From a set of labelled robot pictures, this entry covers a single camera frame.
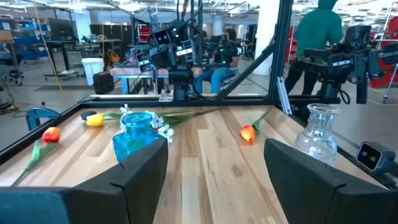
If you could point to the silver metal bracket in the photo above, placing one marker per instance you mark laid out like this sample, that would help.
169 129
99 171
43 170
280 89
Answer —
283 96

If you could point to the orange artificial tulip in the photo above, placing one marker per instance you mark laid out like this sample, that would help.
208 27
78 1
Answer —
247 133
51 134

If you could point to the black artificial tulip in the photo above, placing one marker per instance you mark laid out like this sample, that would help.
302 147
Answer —
87 114

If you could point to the black aluminium table frame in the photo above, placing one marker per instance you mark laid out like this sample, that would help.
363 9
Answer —
186 102

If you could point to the black equipment box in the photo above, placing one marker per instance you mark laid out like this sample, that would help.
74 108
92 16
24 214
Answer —
103 82

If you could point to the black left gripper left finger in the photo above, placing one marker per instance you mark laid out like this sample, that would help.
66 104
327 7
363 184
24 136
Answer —
124 193

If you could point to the black desk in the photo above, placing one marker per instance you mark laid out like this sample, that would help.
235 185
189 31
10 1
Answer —
59 43

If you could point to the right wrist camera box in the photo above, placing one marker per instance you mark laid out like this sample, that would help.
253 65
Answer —
162 37

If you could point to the red cart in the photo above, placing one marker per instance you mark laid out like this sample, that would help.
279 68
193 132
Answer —
385 77

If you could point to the white waste bin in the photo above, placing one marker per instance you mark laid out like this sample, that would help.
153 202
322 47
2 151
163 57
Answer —
92 70

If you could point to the person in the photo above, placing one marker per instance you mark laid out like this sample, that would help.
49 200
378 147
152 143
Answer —
217 81
317 31

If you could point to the blue glass vase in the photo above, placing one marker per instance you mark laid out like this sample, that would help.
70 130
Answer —
136 140

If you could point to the clear cut-glass vase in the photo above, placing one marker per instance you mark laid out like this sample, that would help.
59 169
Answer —
317 140

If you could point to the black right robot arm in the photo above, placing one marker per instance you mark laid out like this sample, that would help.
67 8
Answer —
183 77

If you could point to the white artificial flower spray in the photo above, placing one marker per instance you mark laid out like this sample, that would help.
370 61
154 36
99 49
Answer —
157 122

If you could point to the table-level camera box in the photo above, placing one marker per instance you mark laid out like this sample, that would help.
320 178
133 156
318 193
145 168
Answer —
370 157

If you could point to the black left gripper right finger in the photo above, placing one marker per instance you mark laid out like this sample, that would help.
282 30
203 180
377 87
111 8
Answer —
311 199

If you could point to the wooden table blue legs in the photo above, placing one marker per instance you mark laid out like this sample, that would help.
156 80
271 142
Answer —
133 72

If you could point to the yellow artificial tulip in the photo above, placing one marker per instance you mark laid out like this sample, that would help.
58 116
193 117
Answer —
94 120

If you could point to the neighbouring black robot arm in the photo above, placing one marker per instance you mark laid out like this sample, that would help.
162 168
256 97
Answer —
342 65

